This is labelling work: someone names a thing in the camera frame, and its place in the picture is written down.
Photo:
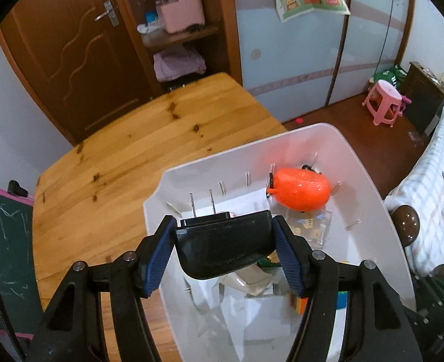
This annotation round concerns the green bottle with gold cap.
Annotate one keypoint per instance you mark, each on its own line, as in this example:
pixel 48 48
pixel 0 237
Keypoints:
pixel 269 261

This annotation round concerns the white papers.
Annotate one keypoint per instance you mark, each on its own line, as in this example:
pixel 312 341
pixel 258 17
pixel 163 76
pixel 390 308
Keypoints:
pixel 150 28

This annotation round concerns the dark wooden cabinet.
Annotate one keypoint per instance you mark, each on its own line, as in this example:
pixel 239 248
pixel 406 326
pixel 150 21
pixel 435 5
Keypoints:
pixel 427 98

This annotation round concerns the multicolour puzzle cube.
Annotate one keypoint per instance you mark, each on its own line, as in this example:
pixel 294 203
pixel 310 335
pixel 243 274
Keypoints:
pixel 299 303

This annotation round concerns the brown wooden door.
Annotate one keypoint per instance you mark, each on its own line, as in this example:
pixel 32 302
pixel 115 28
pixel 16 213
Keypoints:
pixel 74 52

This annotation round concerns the green bag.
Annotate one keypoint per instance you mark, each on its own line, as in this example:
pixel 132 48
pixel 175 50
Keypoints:
pixel 389 75

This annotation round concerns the brown wooden shelf cabinet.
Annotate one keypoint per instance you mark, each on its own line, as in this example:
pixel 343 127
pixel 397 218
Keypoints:
pixel 225 26

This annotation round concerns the clear plastic dice box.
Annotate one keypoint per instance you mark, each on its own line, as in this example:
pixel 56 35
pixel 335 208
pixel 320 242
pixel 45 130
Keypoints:
pixel 310 228

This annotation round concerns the beige pouch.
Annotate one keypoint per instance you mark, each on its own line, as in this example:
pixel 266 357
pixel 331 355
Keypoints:
pixel 255 282

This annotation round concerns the small blue box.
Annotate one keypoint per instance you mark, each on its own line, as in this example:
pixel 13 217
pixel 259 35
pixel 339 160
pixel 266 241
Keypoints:
pixel 151 17

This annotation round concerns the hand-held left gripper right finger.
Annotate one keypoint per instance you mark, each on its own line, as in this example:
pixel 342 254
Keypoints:
pixel 288 260

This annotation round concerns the black charger block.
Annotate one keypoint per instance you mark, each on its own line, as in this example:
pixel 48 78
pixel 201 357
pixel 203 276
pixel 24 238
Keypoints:
pixel 222 245

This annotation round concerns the orange round case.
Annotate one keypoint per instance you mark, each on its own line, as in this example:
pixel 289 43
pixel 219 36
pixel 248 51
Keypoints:
pixel 301 190

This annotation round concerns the bed with checked blanket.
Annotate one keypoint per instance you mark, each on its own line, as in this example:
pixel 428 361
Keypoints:
pixel 429 196

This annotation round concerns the small pink toy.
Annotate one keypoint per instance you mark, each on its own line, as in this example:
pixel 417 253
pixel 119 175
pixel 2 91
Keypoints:
pixel 406 101

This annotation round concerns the green chalkboard with pink frame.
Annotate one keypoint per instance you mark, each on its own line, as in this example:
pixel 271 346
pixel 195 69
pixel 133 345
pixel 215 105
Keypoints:
pixel 3 241

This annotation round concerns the pale blue sliding wardrobe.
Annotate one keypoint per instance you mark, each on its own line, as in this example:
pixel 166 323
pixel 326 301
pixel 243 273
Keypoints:
pixel 301 56

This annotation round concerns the pink plastic stool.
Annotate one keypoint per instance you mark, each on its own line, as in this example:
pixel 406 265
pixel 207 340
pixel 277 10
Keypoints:
pixel 382 101

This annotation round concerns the black clamp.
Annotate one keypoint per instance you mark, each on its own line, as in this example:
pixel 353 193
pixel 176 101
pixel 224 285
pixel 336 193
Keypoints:
pixel 16 188

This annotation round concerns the folded pink cloth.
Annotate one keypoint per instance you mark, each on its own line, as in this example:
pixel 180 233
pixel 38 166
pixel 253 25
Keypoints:
pixel 176 64

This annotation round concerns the white plastic bin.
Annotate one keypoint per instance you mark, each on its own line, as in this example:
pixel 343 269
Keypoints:
pixel 320 139

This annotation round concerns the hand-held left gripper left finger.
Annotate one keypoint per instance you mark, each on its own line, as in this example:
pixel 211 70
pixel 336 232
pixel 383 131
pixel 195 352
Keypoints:
pixel 157 256

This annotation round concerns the white power adapter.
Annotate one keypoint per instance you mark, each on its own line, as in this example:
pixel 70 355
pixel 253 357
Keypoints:
pixel 263 320

